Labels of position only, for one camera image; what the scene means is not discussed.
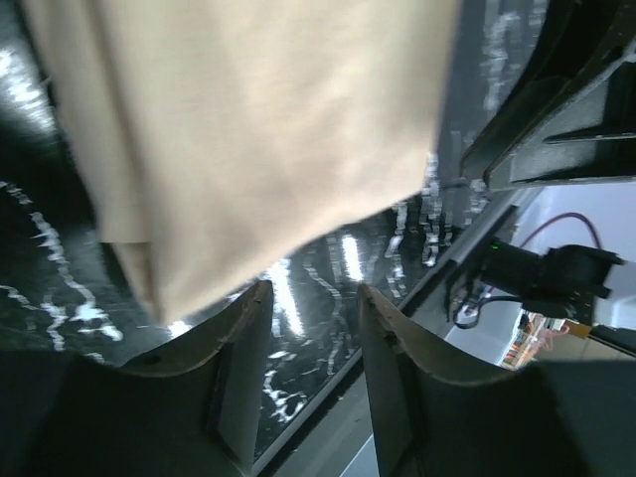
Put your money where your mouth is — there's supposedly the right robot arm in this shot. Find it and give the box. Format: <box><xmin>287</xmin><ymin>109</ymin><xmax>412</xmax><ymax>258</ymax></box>
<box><xmin>461</xmin><ymin>1</ymin><xmax>635</xmax><ymax>325</ymax></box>

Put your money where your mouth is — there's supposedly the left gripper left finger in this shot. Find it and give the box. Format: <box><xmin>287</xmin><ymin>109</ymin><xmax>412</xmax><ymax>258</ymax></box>
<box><xmin>1</xmin><ymin>281</ymin><xmax>273</xmax><ymax>476</ymax></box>

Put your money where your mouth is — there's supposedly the tan polo shirt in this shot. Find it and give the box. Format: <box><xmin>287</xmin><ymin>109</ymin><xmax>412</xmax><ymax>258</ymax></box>
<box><xmin>22</xmin><ymin>1</ymin><xmax>461</xmax><ymax>324</ymax></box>

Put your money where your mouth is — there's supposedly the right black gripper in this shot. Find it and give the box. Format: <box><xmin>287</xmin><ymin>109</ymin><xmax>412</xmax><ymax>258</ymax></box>
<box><xmin>461</xmin><ymin>1</ymin><xmax>635</xmax><ymax>191</ymax></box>

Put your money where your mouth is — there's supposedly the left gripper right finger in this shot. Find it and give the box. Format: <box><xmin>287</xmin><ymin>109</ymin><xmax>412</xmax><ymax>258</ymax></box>
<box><xmin>358</xmin><ymin>285</ymin><xmax>635</xmax><ymax>476</ymax></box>

